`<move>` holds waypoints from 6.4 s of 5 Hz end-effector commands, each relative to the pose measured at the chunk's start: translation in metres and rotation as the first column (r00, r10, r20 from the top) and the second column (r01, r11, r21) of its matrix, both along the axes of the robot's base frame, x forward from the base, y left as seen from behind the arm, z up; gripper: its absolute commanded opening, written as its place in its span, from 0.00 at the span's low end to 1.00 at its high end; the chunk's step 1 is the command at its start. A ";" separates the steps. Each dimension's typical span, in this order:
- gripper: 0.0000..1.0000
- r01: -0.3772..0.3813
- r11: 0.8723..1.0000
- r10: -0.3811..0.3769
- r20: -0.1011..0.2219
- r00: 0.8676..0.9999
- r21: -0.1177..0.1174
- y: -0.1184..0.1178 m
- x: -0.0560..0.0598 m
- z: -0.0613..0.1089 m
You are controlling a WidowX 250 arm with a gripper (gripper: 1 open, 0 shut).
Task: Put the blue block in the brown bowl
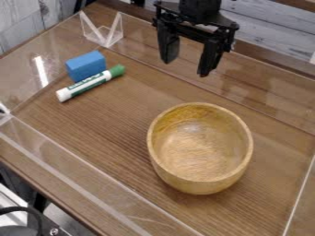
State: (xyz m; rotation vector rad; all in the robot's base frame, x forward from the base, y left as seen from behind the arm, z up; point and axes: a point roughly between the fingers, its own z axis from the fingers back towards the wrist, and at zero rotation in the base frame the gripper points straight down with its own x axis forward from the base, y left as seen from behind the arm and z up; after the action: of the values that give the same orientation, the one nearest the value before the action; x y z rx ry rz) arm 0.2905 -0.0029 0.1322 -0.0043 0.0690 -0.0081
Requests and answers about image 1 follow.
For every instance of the clear acrylic tray wall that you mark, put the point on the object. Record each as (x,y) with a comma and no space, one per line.
(80,150)

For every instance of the green and white marker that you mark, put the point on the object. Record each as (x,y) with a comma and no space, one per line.
(90,82)

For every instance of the brown wooden bowl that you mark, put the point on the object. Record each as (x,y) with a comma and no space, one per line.
(200,147)

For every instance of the blue block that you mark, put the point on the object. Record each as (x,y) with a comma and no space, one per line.
(85,65)

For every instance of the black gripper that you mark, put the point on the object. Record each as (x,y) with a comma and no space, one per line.
(196,12)

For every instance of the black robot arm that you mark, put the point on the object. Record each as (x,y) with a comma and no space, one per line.
(196,33)

